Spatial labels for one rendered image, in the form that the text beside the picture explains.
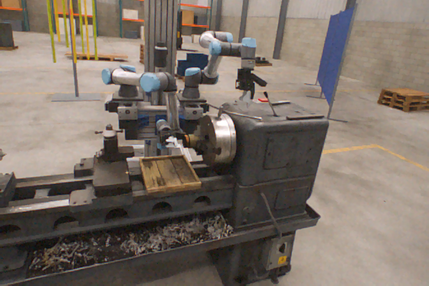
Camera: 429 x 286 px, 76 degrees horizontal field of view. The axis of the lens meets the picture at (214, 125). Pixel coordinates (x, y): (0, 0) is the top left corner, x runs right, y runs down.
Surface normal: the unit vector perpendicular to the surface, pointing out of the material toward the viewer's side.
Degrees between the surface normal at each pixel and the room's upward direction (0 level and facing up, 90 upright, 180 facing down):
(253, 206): 90
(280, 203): 90
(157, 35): 90
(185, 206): 88
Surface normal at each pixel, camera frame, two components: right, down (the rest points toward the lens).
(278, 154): 0.36, 0.36
